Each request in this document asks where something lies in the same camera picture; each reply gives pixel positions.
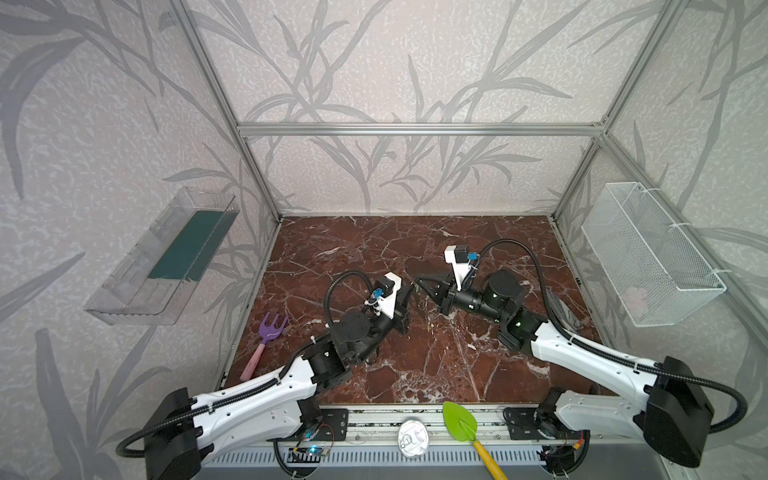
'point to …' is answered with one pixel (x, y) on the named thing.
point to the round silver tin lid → (413, 438)
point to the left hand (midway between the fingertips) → (418, 281)
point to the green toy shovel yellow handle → (461, 424)
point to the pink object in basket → (636, 299)
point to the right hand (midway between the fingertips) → (418, 270)
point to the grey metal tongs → (562, 313)
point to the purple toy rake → (266, 333)
